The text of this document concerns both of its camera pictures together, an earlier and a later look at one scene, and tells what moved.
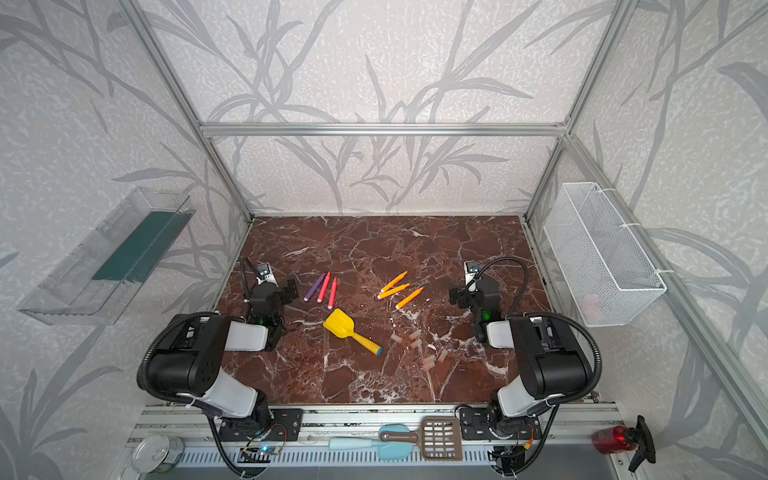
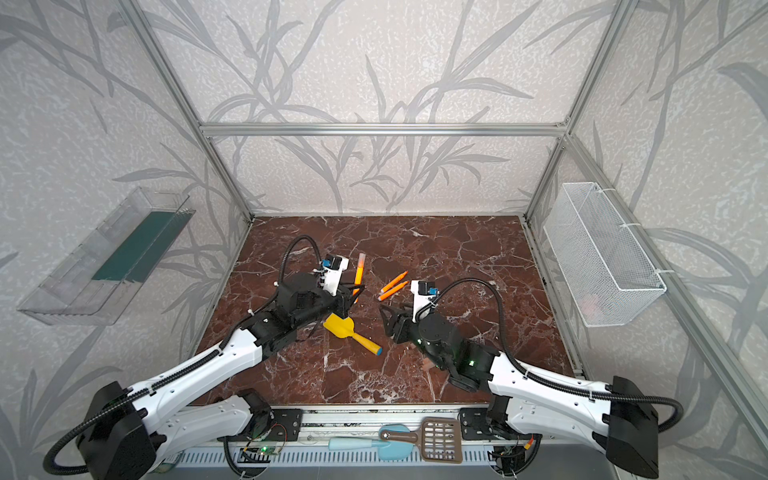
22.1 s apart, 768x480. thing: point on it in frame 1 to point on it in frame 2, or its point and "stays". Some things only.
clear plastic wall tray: [99, 276] stays
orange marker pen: [394, 281] stays
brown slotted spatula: [439, 436] stays
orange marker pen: [410, 298] to [359, 277]
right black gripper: [468, 295] to [400, 324]
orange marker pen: [384, 295] stays
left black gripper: [276, 293] to [345, 297]
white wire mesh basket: [608, 274] stays
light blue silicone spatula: [388, 451] stays
